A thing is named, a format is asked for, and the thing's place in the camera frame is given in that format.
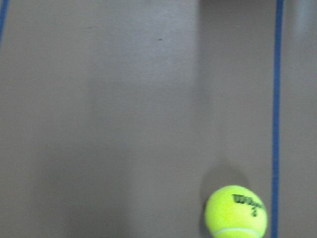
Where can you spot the tennis ball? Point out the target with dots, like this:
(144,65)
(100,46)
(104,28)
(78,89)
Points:
(234,211)

